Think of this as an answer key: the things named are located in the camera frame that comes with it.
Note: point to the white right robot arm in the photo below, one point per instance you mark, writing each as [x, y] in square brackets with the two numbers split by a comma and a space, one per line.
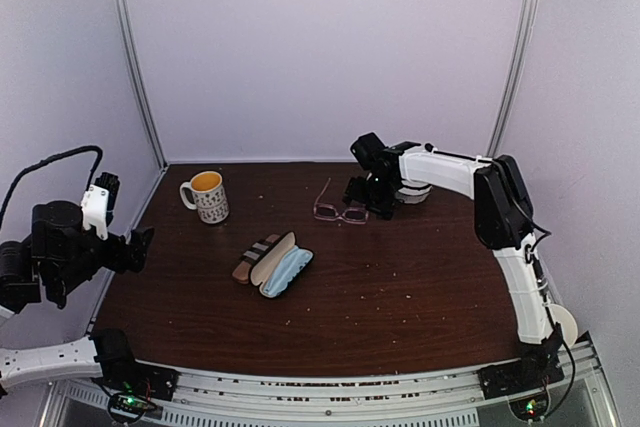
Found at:
[503, 212]

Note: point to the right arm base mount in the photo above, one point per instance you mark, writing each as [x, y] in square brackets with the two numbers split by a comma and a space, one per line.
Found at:
[520, 387]

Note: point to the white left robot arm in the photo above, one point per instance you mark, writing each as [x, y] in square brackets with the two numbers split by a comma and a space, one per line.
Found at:
[61, 252]

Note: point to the left aluminium frame post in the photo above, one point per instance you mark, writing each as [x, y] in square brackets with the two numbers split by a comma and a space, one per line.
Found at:
[137, 83]

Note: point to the brown plaid glasses case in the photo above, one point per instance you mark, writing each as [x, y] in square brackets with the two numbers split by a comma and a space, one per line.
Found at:
[241, 273]

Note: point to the aluminium frame post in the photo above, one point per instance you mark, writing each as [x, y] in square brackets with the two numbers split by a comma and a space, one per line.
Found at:
[525, 26]
[137, 83]

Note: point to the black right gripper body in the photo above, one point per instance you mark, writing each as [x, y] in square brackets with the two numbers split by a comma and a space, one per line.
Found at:
[375, 193]

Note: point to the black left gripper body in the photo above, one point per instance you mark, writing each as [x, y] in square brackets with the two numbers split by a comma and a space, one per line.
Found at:
[117, 261]

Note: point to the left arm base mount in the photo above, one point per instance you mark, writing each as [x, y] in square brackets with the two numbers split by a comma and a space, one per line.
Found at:
[130, 399]

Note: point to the black quilted glasses case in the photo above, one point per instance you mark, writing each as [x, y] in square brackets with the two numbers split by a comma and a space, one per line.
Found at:
[267, 264]

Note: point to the white floral mug yellow inside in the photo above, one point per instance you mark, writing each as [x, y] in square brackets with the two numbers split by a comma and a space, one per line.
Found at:
[205, 194]

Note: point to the pink frame sunglasses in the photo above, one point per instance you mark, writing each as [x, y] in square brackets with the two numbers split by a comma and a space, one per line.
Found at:
[327, 212]

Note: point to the white fluted ceramic bowl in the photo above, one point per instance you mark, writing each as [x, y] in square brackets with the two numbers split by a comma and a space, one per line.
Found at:
[412, 195]

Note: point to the light blue cloth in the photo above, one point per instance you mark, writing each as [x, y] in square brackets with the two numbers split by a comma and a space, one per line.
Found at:
[286, 270]

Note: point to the white paper cup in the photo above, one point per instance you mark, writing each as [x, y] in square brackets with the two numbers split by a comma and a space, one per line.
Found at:
[567, 322]

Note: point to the right aluminium frame post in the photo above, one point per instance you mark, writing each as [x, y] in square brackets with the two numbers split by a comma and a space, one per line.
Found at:
[525, 26]

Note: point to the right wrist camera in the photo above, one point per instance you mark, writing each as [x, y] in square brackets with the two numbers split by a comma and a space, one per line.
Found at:
[366, 149]

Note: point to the front aluminium rail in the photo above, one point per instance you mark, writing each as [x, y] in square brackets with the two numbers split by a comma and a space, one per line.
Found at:
[441, 398]

